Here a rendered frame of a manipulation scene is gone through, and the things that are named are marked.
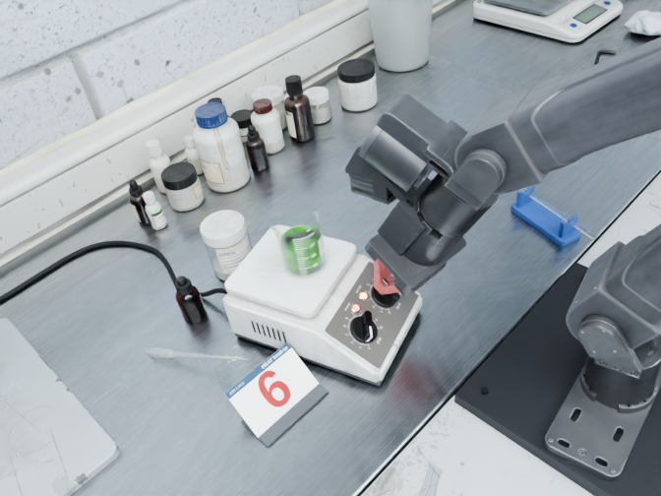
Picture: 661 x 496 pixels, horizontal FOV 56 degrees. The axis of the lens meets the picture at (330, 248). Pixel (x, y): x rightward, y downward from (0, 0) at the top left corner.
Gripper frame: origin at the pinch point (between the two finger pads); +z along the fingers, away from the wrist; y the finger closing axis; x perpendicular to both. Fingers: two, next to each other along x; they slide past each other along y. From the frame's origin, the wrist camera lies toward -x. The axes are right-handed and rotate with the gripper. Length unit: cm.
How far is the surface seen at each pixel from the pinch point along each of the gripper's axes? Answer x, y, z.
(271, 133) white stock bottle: -33.7, -18.5, 18.3
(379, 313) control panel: 2.1, 2.3, 1.4
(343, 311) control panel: -0.5, 5.7, 1.4
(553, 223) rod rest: 7.8, -26.5, -2.4
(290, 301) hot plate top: -5.0, 9.9, 1.6
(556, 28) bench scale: -20, -77, 2
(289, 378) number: 1.0, 13.4, 6.7
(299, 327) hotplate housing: -2.3, 10.5, 2.9
